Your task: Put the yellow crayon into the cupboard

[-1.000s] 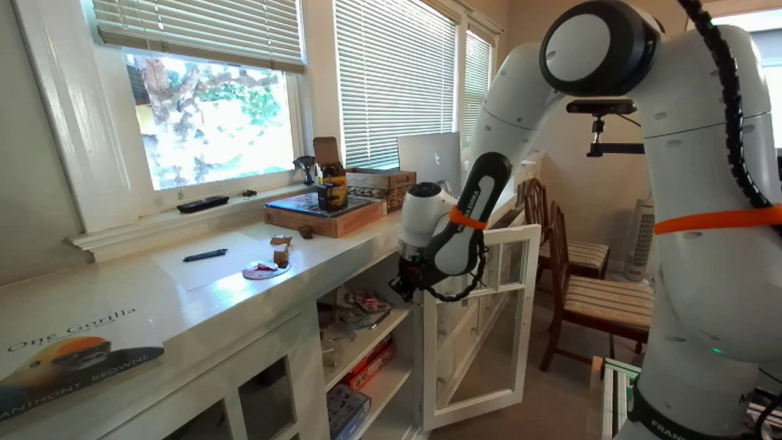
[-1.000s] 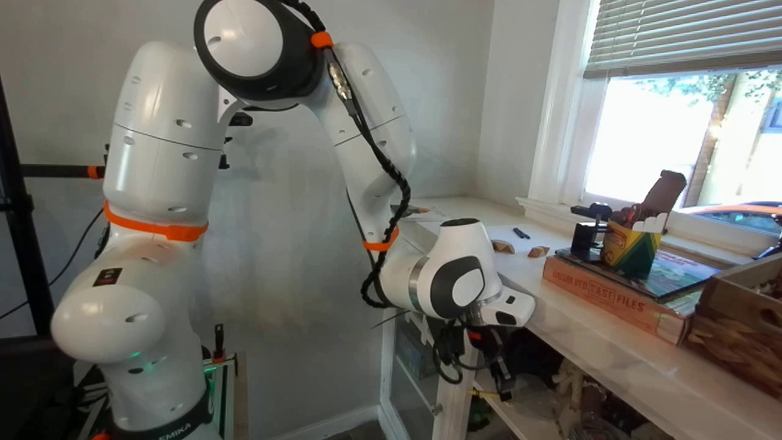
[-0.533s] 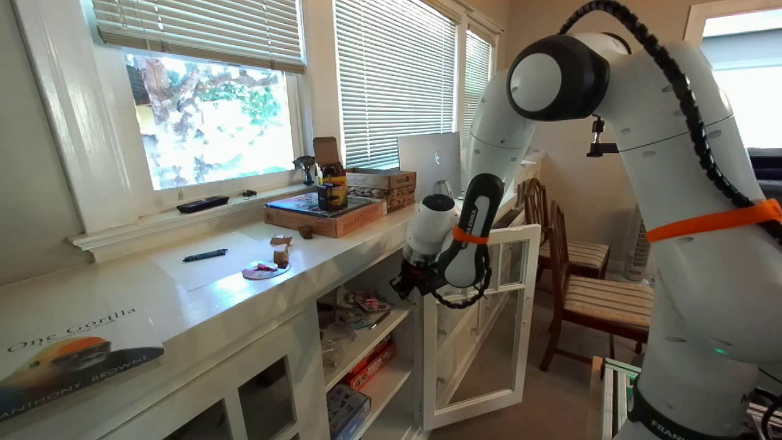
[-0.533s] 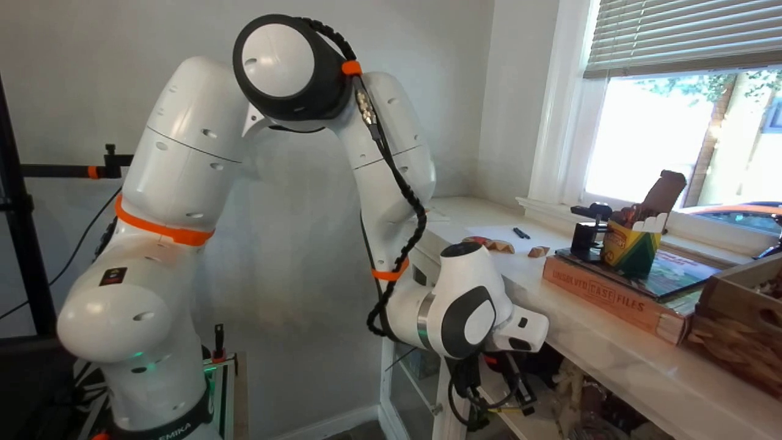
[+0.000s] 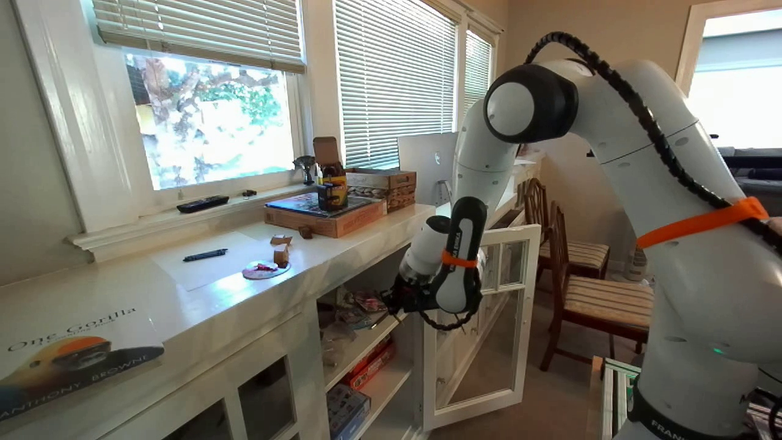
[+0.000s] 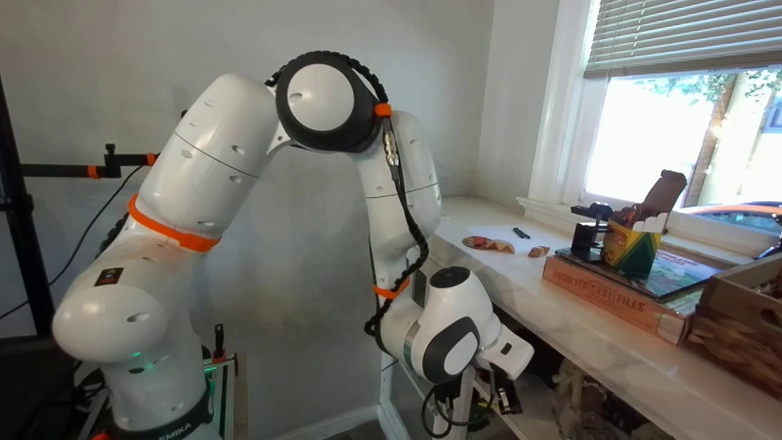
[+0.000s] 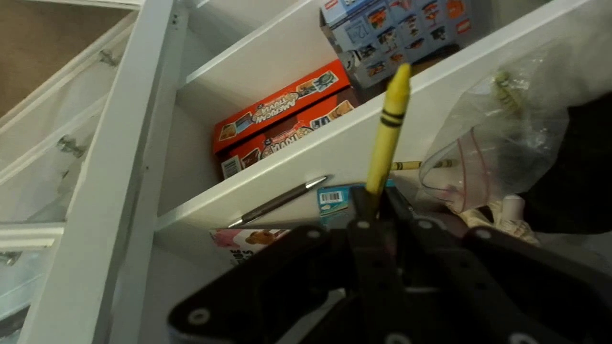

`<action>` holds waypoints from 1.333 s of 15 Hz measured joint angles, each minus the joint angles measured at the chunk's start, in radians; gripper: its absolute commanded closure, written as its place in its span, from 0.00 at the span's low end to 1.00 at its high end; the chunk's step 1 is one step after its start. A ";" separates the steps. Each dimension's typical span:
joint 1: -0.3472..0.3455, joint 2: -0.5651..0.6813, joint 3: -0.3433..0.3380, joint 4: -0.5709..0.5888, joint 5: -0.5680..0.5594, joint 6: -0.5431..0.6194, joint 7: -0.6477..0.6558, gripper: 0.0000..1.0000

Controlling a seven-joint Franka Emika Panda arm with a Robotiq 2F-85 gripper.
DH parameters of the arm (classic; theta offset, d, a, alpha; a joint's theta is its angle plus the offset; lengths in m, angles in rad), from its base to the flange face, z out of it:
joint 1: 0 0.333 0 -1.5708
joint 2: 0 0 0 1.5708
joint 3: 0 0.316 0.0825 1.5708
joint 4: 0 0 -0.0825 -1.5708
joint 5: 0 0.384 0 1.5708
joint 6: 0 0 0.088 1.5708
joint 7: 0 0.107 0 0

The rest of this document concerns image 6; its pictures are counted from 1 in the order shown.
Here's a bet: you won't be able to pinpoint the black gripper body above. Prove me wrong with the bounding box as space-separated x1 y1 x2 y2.
486 365 526 419

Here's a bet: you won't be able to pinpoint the white wooden cupboard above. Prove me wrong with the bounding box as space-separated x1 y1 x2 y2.
375 194 782 440

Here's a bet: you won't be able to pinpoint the flat brown cardboard box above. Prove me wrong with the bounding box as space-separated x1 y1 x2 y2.
540 250 703 348

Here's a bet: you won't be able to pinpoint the orange items on counter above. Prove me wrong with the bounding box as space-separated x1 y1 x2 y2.
459 232 518 258

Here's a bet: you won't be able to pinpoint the black metal desk gadget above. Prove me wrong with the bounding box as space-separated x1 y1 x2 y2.
568 203 617 266

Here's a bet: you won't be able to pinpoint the dark hardcover book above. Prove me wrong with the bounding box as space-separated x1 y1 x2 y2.
555 245 722 304

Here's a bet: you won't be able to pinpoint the brown wooden crate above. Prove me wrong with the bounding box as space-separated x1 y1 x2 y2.
681 253 782 402

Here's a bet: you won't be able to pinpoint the brown card in cup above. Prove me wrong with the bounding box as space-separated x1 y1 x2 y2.
623 170 690 230

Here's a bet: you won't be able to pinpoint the white framed window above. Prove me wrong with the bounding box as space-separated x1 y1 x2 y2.
527 0 782 247

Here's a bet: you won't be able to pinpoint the grey slatted window blind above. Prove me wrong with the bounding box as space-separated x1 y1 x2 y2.
581 0 782 82

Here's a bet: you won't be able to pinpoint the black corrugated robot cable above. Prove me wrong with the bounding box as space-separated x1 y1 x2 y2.
263 49 436 351

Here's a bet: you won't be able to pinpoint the thin black camera cable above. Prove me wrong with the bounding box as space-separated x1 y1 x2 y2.
0 164 141 324

